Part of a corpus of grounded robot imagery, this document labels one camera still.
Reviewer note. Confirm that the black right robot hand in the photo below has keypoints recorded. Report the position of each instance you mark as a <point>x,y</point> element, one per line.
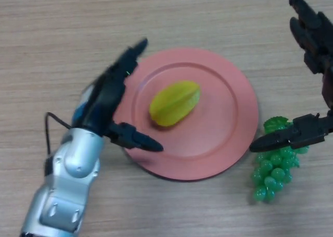
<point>312,130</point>

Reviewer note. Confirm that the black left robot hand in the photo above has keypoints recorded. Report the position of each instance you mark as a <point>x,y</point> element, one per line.
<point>104,99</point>

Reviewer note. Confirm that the green grape bunch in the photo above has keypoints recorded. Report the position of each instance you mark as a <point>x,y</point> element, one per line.
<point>273,174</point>

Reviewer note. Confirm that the pink round plate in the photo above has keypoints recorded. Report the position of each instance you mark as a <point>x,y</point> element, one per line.
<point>221,133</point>

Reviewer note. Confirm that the yellow starfruit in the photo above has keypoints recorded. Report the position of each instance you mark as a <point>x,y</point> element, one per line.
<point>174,104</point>

